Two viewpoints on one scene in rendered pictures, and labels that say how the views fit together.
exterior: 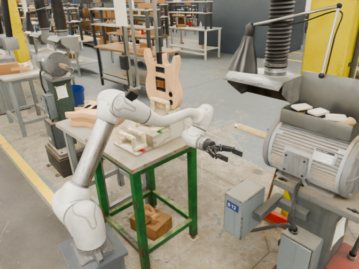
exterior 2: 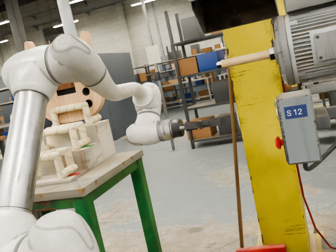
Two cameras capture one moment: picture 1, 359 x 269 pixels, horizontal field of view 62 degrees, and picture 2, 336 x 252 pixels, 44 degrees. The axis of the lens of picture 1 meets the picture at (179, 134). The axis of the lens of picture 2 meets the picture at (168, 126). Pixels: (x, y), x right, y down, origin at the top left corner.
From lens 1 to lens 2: 93 cm
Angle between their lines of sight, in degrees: 33
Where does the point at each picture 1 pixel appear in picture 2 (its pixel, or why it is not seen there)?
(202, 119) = (153, 96)
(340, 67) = (267, 23)
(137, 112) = (93, 57)
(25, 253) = not seen: outside the picture
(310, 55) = not seen: hidden behind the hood
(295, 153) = (326, 31)
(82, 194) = (30, 221)
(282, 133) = (297, 23)
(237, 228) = (313, 143)
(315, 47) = not seen: hidden behind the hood
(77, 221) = (60, 239)
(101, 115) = (27, 81)
